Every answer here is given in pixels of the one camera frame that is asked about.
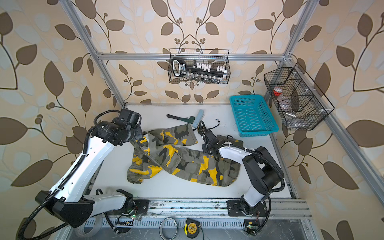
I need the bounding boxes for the camouflage yellow green trousers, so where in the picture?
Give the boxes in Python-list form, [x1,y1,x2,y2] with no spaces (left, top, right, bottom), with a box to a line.
[127,124,241,187]

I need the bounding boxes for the teal plastic basket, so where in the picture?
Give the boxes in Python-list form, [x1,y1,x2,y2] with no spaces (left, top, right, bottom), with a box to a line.
[230,95,279,138]

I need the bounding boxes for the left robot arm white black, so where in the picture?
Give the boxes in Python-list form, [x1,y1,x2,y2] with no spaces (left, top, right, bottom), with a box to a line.
[17,109,144,240]

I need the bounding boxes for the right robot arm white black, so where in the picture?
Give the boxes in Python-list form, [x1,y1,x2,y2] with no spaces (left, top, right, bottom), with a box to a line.
[197,121,285,216]

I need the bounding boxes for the light blue grey block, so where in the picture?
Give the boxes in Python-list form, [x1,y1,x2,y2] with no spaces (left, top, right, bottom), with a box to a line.
[192,110,204,129]

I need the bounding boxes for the black socket set holder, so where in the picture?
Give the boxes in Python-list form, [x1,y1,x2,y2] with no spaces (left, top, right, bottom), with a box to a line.
[171,58,228,77]

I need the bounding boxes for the red capped item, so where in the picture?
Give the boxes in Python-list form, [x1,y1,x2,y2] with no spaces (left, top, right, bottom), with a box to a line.
[273,87,283,97]

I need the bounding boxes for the clear plastic bag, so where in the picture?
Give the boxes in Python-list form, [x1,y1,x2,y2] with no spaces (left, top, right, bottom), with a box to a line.
[279,99,296,119]

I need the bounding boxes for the yellow black tape measure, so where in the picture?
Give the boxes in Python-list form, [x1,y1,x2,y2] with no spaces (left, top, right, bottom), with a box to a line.
[184,218,201,239]

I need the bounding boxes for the clear tape roll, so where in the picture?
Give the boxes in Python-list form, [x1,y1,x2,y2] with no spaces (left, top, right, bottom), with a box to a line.
[74,218,103,238]

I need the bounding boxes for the black wire basket back wall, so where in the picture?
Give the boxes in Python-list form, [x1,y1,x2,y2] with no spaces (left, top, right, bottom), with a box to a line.
[168,48,231,85]

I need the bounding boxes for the black wire basket wall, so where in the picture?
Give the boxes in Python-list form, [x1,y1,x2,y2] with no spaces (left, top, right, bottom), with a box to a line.
[168,48,231,85]
[264,63,335,131]

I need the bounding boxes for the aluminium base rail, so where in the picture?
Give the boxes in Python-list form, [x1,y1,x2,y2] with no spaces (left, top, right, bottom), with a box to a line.
[134,198,313,220]

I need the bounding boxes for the black wire basket right wall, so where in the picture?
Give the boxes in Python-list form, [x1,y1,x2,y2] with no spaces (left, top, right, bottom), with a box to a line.
[264,63,335,131]

